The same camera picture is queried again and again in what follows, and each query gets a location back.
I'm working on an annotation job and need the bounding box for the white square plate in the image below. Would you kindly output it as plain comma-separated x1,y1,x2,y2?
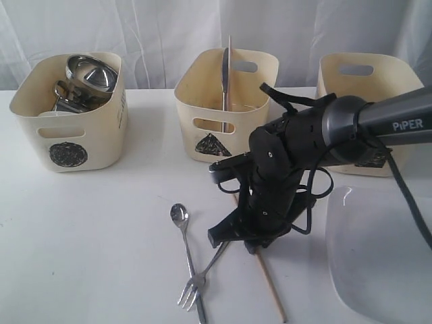
325,186,431,323

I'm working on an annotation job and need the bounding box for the white ceramic bowl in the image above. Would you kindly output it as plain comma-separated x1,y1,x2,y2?
38,111,72,117

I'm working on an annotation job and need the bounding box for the wooden chopstick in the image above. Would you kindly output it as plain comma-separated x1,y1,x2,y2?
231,194,288,324
226,34,232,111

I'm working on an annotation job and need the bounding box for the white backdrop curtain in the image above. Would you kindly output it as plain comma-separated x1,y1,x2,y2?
1,1,431,90

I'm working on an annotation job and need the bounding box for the shiny steel mug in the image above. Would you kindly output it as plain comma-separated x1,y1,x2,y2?
53,80,76,101

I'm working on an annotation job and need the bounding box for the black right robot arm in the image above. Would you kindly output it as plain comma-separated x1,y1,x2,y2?
207,84,431,253

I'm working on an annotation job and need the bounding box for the small steel teaspoon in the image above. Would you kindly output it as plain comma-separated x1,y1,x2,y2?
170,203,208,323

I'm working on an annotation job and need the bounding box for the small steel fork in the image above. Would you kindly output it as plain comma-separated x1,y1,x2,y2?
178,242,230,311

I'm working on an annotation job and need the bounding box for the cream bin with triangle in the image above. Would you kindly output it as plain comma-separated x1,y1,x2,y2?
174,48,279,163

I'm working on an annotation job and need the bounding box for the stainless steel bowl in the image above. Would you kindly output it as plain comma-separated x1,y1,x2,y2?
65,54,118,94

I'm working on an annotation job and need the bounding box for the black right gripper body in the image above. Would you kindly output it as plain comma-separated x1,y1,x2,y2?
207,167,316,254

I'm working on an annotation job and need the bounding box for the steel table knife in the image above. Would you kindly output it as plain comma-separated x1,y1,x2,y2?
221,47,230,112

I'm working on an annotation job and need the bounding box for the matte steel mug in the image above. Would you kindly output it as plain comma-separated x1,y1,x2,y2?
52,92,109,113

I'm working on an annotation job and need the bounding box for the cream bin with circle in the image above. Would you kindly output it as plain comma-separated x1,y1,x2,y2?
9,52,128,172

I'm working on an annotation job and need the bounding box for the cream bin with square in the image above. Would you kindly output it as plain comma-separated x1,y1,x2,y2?
316,53,424,177

